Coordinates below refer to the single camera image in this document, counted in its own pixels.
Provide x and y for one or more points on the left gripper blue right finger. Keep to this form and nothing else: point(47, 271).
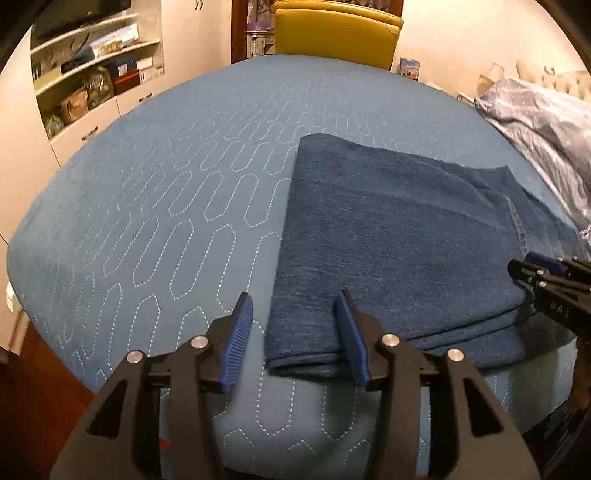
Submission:
point(472, 436)

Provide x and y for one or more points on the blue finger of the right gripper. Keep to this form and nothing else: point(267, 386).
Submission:
point(532, 278)
point(574, 267)

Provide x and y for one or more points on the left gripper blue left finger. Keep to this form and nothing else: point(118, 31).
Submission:
point(118, 435)

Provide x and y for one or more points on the blue denim pants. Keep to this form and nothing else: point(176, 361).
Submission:
point(422, 245)

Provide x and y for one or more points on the light blue crumpled blanket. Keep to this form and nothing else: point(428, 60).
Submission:
point(552, 131)

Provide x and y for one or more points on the blue quilted bedspread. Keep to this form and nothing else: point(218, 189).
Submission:
point(153, 229)

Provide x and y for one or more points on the small picture box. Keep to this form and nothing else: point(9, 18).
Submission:
point(409, 68)

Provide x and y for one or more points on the yellow upholstered chair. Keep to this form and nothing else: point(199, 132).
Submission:
point(336, 30)

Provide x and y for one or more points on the tan handbag on shelf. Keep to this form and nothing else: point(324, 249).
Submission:
point(74, 106)

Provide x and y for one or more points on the green plastic bag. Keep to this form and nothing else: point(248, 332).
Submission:
point(99, 87)

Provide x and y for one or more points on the cream wall cabinet unit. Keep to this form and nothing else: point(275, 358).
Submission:
point(71, 68)

